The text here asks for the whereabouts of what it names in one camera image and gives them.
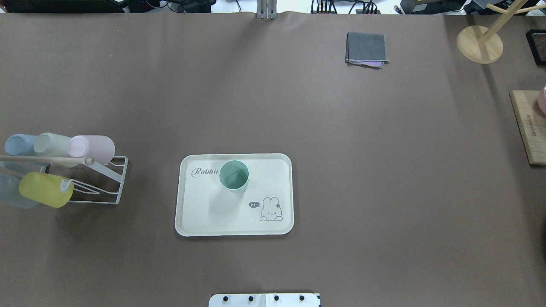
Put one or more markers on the green cup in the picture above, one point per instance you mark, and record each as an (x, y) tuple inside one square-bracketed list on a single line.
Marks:
[(234, 175)]

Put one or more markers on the cream rabbit tray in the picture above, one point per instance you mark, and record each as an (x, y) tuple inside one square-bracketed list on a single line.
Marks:
[(264, 206)]

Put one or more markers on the pink cup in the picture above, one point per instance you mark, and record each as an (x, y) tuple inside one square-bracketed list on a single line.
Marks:
[(98, 147)]

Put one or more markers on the yellow cup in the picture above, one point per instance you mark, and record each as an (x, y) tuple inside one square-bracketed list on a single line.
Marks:
[(48, 189)]

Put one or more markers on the cream white cup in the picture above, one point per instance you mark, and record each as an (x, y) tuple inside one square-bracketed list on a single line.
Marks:
[(52, 145)]

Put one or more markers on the light blue cup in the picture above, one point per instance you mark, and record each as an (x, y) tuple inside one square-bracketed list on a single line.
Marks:
[(21, 145)]

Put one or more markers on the grey blue cup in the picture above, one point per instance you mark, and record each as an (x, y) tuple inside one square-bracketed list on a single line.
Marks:
[(9, 192)]

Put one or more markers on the folded grey cloth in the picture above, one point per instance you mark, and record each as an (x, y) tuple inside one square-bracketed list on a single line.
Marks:
[(366, 49)]

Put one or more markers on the wooden mug tree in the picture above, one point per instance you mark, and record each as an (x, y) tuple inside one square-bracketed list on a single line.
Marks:
[(483, 45)]

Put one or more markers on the wooden cutting board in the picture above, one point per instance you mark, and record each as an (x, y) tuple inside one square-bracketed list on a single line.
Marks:
[(532, 124)]

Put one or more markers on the aluminium frame post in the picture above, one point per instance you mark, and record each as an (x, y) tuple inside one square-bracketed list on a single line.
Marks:
[(267, 10)]

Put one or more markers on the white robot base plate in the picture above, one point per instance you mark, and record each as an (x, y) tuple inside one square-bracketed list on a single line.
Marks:
[(265, 300)]

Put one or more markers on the white wire cup rack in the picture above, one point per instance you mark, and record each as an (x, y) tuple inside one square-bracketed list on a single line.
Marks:
[(93, 182)]

